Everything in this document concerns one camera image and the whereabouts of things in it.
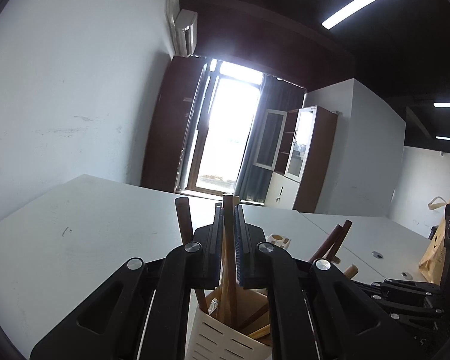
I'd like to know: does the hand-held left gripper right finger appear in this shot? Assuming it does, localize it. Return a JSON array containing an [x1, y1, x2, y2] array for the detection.
[[235, 205, 437, 360]]

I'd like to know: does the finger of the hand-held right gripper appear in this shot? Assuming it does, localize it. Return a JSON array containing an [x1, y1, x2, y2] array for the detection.
[[388, 309, 450, 331], [352, 279, 443, 308]]

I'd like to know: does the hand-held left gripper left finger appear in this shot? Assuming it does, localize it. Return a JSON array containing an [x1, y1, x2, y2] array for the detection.
[[29, 203, 224, 360]]

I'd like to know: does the single light brown chopstick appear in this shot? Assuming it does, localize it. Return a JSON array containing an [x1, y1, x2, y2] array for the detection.
[[222, 193, 240, 325]]

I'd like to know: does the bunch of wooden chopsticks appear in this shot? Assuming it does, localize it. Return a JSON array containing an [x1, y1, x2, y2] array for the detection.
[[174, 196, 360, 346]]

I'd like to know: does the cream plastic utensil holder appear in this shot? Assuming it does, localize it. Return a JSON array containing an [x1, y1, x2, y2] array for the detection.
[[185, 232, 292, 360]]

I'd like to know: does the brown paper bag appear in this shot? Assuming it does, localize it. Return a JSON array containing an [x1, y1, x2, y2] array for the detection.
[[418, 196, 450, 286]]

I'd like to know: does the open glass cabinet door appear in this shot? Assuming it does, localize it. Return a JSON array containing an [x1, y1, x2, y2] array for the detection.
[[253, 109, 288, 169]]

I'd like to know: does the brown and white cabinet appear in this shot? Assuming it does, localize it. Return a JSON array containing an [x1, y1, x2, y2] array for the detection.
[[266, 106, 338, 214]]

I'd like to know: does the bright balcony glass door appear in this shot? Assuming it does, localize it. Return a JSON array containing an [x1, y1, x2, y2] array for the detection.
[[189, 60, 265, 196]]

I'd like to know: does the long ceiling strip light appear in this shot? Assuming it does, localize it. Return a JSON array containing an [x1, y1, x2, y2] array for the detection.
[[321, 0, 413, 30]]

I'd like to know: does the white wall air conditioner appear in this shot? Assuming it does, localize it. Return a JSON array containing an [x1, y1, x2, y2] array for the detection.
[[172, 9, 199, 55]]

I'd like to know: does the white wall conduit pipe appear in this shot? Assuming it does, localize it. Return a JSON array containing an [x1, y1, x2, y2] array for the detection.
[[166, 0, 179, 51]]

